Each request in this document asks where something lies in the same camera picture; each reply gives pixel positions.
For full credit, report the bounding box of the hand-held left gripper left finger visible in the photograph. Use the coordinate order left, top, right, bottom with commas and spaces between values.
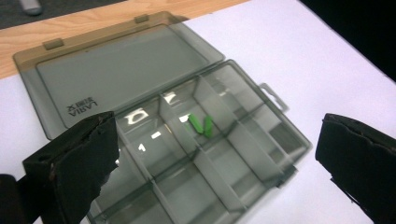
22, 110, 121, 224

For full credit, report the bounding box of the grey transparent compartment box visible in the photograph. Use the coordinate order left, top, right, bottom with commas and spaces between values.
12, 10, 313, 224

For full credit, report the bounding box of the small green piece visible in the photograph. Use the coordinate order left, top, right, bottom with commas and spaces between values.
203, 115, 215, 139
188, 113, 205, 135

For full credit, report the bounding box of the white table mat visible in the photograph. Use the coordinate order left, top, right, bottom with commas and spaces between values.
0, 0, 396, 224

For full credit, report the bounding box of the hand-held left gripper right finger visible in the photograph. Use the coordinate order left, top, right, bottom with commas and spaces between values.
314, 113, 396, 224

